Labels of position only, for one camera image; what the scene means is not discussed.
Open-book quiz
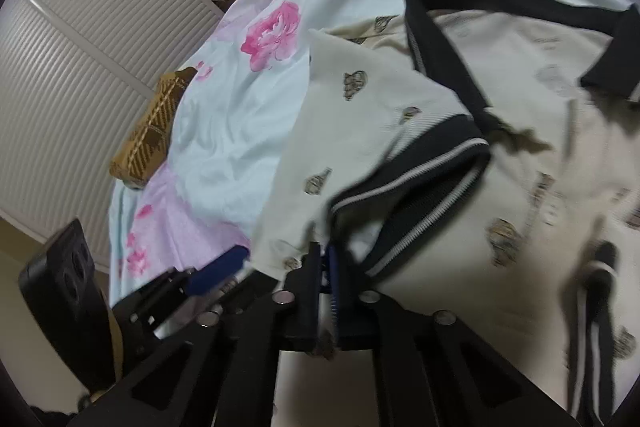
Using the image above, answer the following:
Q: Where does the white louvered wardrobe door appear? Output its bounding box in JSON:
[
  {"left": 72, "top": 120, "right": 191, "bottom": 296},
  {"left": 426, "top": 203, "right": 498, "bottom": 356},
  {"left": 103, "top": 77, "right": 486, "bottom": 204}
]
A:
[
  {"left": 17, "top": 0, "right": 236, "bottom": 100},
  {"left": 0, "top": 0, "right": 158, "bottom": 269}
]

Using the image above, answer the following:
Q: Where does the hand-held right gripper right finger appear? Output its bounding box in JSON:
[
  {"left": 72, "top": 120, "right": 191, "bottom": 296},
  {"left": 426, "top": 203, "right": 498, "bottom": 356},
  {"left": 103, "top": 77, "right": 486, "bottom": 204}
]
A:
[{"left": 324, "top": 246, "right": 582, "bottom": 427}]

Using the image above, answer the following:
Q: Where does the cream printed polo shirt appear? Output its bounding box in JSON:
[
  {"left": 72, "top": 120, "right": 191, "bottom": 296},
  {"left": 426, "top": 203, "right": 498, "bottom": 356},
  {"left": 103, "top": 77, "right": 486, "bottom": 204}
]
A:
[{"left": 249, "top": 0, "right": 640, "bottom": 427}]

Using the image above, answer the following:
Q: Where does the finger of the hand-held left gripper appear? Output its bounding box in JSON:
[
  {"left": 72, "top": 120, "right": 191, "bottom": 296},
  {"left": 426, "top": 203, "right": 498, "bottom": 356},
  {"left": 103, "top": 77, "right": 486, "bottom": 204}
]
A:
[{"left": 112, "top": 245, "right": 251, "bottom": 344}]

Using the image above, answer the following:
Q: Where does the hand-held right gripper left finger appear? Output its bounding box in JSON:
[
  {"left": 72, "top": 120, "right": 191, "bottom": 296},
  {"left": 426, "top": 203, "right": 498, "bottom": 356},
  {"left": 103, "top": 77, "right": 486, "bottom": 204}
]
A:
[{"left": 65, "top": 242, "right": 322, "bottom": 427}]

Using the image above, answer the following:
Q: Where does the floral bed quilt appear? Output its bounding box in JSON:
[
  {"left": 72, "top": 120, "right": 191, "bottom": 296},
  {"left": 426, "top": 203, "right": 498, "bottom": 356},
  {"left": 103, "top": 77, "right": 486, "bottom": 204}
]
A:
[{"left": 107, "top": 0, "right": 640, "bottom": 308}]

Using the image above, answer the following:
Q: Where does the brown plaid folded garment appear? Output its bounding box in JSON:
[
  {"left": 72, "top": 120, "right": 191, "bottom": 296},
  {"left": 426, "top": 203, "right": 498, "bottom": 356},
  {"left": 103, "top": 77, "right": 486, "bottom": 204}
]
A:
[{"left": 109, "top": 68, "right": 199, "bottom": 189}]

